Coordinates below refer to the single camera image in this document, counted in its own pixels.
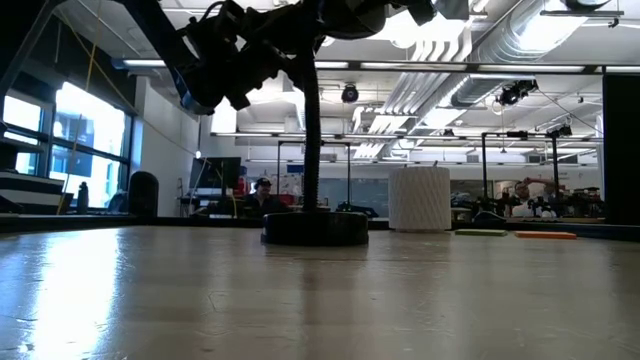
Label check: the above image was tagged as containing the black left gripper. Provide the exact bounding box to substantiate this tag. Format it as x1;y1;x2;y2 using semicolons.
181;0;305;112

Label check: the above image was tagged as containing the black monitor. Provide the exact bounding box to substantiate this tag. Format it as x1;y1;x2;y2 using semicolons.
188;156;243;192

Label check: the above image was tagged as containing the person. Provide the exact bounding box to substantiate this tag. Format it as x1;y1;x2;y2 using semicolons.
241;176;294;219
509;176;559;219

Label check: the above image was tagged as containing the black rounded chair back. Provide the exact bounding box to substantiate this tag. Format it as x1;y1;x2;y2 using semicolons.
127;170;161;218

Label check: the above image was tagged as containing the dark water bottle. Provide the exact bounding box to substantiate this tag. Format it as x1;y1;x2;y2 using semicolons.
75;180;91;216

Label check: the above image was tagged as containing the white textured pen cup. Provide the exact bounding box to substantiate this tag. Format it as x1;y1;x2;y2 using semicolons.
387;165;453;234

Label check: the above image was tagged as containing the green sticky note pad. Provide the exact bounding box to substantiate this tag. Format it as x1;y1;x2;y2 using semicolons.
454;228;509;238

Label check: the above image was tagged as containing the orange sticky note pad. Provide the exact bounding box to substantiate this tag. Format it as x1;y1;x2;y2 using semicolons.
514;230;578;241

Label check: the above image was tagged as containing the black overhead camera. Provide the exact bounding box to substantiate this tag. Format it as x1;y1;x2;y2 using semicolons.
340;83;361;105
496;78;540;107

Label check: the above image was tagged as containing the black aluminium rig frame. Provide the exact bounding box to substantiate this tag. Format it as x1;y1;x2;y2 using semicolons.
0;0;640;242

